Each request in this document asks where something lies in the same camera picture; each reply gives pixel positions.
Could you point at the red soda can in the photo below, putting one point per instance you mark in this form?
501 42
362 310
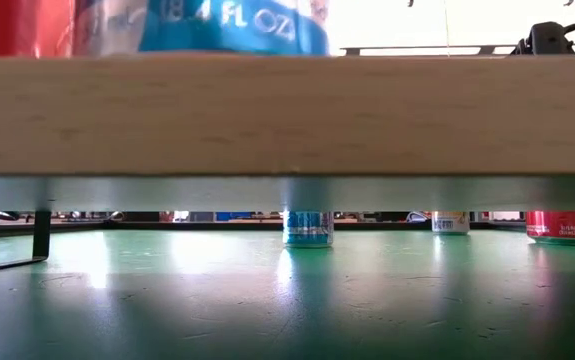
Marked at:
562 227
17 27

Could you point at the white can with black lid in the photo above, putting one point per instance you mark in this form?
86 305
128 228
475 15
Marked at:
450 223

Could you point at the blue slim energy drink can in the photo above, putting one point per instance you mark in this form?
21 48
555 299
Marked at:
217 30
308 230

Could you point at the thin yellow stick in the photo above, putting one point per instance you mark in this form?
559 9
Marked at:
447 30

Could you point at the wooden board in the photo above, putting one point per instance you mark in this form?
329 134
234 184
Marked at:
287 120

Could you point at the blue background box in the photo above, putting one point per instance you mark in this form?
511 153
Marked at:
234 216

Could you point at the green table mat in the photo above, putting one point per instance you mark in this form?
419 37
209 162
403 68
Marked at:
287 300

